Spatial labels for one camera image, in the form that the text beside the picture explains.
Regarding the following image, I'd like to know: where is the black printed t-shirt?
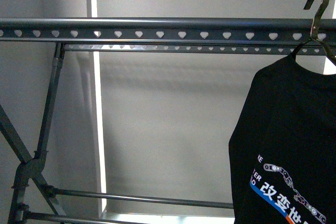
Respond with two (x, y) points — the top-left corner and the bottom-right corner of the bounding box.
(228, 55), (335, 223)

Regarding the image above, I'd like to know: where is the dark metal clothes hanger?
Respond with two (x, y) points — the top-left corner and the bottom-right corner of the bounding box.
(292, 0), (335, 65)

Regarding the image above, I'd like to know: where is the grey metal clothes rack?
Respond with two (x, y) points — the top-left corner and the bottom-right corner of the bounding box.
(1, 18), (335, 223)

